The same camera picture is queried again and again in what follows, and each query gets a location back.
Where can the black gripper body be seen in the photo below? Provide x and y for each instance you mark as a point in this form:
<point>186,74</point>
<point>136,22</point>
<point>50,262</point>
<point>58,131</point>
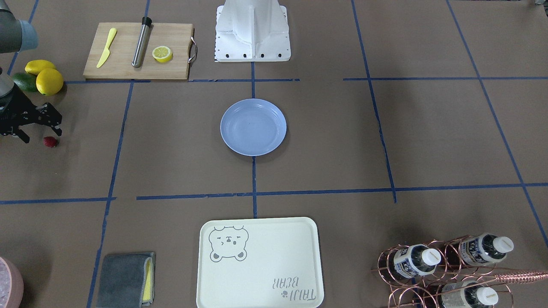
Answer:
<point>12,112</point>

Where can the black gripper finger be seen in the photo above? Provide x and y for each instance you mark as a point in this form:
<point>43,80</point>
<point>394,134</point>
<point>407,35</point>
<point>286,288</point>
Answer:
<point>17,132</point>
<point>53,119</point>

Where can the red strawberry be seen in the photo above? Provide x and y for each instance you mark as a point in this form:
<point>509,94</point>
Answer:
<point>50,142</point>

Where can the blue round plate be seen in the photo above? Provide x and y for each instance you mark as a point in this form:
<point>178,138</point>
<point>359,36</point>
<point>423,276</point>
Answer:
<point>253,127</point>

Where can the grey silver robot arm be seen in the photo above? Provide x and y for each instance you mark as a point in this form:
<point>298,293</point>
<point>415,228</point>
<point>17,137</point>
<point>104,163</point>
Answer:
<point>15,35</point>

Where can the green avocado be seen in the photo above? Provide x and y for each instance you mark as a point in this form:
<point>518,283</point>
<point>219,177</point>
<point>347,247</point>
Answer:
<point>25,81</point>

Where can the yellow lemon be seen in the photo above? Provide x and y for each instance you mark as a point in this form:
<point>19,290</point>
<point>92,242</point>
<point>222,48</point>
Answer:
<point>49,81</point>

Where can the yellow mango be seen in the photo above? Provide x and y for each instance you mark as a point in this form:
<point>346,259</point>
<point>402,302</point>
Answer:
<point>34,67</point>

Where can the yellow plastic knife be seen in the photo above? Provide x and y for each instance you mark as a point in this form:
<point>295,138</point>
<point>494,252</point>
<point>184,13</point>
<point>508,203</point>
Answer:
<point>106,50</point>

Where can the lemon half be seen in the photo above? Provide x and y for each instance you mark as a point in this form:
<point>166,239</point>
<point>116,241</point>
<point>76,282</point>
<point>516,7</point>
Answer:
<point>162,54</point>

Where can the steel cylinder black cap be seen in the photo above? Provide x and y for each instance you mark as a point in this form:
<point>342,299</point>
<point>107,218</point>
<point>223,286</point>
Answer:
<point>142,42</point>

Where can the wooden cutting board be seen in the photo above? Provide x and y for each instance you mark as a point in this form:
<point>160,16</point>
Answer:
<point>115,44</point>

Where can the pink bowl of ice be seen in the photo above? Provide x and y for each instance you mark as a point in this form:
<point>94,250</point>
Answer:
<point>12,285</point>

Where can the grey yellow folded cloth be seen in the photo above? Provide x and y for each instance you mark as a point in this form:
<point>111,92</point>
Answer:
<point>127,280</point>

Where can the cream bear tray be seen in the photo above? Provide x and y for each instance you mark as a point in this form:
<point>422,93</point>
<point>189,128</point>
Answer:
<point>260,263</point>

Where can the tea bottle white cap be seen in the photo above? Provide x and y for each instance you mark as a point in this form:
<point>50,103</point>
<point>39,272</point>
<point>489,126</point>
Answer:
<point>464,294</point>
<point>412,262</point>
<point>478,251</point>

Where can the lower tea bottle white cap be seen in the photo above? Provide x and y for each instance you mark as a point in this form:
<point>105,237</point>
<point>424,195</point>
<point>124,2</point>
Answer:
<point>464,294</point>

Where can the white metal base bracket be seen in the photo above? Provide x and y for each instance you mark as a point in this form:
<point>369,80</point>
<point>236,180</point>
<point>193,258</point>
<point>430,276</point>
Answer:
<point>252,30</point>

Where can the copper wire bottle rack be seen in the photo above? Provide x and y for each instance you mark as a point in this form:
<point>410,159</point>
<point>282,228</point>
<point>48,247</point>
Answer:
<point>410,293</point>

